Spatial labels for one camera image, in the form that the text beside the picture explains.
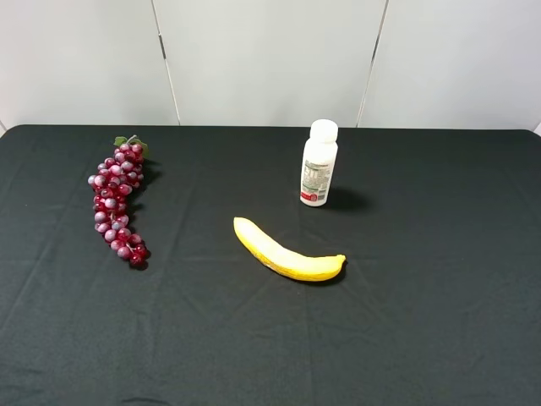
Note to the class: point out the yellow banana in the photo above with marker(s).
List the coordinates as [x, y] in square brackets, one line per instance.
[284, 261]

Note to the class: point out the white plastic bottle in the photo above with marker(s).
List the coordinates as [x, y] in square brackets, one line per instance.
[319, 157]

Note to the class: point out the red artificial grape bunch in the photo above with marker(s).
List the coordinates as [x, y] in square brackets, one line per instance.
[117, 178]

